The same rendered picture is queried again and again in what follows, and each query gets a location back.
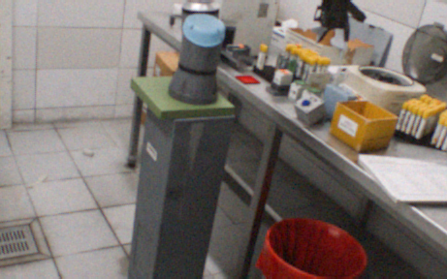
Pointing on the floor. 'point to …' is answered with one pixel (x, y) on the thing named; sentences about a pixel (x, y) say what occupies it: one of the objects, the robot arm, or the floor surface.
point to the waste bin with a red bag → (310, 252)
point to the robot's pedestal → (177, 195)
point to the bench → (277, 168)
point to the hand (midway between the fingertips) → (330, 51)
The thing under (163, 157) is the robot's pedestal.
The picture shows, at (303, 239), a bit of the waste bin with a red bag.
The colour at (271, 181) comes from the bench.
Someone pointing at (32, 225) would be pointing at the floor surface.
